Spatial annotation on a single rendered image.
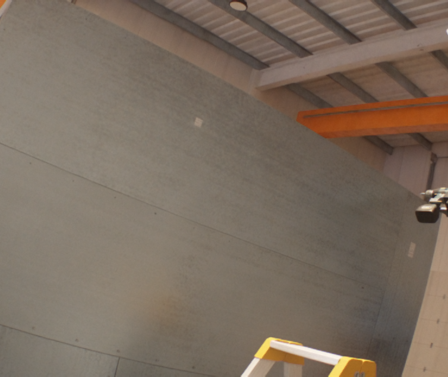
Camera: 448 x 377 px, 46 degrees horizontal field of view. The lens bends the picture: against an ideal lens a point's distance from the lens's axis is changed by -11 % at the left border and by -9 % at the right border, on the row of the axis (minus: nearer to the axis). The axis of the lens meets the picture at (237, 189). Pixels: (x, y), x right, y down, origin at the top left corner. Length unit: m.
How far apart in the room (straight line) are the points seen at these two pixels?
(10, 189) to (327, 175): 1.41
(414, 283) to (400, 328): 0.26
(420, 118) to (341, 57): 1.99
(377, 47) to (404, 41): 0.67
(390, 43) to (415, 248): 7.93
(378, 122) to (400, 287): 8.88
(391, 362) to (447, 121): 7.97
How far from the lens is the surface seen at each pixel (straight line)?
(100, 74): 1.99
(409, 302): 3.19
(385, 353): 3.10
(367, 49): 11.12
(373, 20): 10.86
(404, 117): 11.40
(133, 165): 2.01
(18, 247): 1.86
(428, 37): 10.28
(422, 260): 3.24
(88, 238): 1.95
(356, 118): 12.26
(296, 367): 1.95
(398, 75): 12.46
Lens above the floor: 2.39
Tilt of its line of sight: 11 degrees up
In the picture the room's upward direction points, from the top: 16 degrees clockwise
